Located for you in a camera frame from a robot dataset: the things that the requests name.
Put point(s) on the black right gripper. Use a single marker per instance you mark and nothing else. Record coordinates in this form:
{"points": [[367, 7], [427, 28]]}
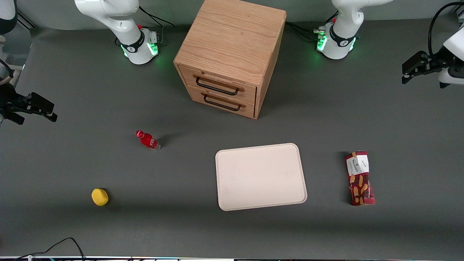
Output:
{"points": [[8, 100]]}

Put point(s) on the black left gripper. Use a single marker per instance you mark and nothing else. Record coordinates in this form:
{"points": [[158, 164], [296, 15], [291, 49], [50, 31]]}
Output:
{"points": [[432, 61]]}

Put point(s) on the red cookie box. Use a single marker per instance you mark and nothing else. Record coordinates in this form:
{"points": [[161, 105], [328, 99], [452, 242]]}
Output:
{"points": [[360, 181]]}

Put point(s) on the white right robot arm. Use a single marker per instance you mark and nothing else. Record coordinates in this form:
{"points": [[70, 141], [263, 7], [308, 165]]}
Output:
{"points": [[119, 21]]}

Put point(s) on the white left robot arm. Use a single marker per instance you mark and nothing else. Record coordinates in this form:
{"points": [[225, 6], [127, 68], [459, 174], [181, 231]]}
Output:
{"points": [[342, 36]]}

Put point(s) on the beige rectangular tray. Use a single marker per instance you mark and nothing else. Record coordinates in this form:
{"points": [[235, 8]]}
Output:
{"points": [[259, 177]]}

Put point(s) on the yellow lemon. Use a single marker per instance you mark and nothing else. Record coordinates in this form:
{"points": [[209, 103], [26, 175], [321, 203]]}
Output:
{"points": [[99, 197]]}

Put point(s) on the small red bottle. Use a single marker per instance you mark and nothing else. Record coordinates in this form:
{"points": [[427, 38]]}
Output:
{"points": [[146, 139]]}

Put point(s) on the wooden drawer front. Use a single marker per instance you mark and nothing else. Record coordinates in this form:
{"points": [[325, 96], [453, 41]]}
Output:
{"points": [[250, 110], [221, 78]]}

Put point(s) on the wooden drawer cabinet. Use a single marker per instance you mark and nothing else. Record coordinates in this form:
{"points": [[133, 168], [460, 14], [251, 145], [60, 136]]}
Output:
{"points": [[232, 36]]}

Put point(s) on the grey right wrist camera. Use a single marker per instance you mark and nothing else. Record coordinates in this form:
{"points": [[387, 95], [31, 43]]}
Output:
{"points": [[16, 119]]}

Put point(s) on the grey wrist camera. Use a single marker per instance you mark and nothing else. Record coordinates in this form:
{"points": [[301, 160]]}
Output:
{"points": [[453, 76], [16, 119]]}

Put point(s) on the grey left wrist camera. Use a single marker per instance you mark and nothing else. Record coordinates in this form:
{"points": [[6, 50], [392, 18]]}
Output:
{"points": [[453, 76]]}

